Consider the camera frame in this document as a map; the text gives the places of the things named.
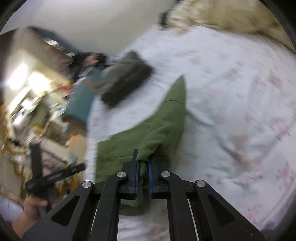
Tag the beige blanket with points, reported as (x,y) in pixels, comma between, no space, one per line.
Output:
(228,15)

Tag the dark clothes heap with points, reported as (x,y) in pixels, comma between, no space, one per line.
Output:
(83,61)

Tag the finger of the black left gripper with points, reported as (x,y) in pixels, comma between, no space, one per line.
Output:
(39,184)

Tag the person's left hand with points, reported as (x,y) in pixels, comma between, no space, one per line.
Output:
(30,214)

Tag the white floral bed sheet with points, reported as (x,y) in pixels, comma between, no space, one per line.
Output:
(239,134)

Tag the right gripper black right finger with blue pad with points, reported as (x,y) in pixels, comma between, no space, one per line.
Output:
(195,210)

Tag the teal mattress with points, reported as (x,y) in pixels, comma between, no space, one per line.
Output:
(81,98)

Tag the green pants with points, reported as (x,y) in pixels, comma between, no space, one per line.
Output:
(158,135)

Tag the dark grey folded garment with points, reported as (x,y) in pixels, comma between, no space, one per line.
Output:
(129,73)

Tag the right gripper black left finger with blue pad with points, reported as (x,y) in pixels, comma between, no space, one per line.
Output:
(91,211)

